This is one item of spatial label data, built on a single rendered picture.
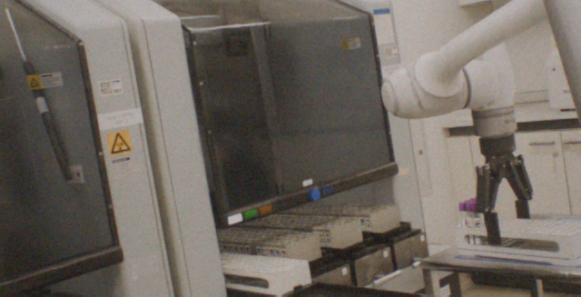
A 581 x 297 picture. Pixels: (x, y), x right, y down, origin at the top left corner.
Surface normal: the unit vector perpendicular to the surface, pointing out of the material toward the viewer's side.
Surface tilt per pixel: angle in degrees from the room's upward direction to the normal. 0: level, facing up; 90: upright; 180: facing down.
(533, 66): 90
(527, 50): 90
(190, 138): 90
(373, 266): 90
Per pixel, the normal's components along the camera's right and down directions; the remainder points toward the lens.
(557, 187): -0.72, 0.17
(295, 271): 0.68, -0.05
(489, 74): 0.21, -0.01
